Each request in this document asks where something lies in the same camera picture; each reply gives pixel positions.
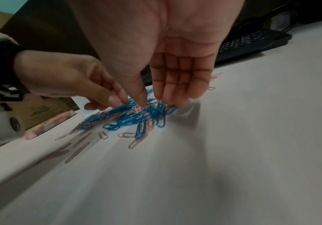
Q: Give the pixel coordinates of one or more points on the black keyboard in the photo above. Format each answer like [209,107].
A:
[250,41]

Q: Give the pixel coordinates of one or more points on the floral patterned oval tray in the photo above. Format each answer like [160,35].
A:
[49,124]

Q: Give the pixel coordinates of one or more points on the person's left hand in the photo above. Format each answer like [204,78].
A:
[60,74]

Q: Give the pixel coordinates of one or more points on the plain black monitor base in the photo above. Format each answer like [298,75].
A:
[311,11]

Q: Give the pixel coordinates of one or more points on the brown cardboard box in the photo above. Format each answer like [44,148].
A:
[44,107]

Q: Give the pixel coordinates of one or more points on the white table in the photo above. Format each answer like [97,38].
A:
[233,142]

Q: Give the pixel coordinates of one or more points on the pile of blue pink paperclips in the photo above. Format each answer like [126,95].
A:
[133,118]

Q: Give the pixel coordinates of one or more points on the person's right hand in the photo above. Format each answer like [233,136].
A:
[155,37]

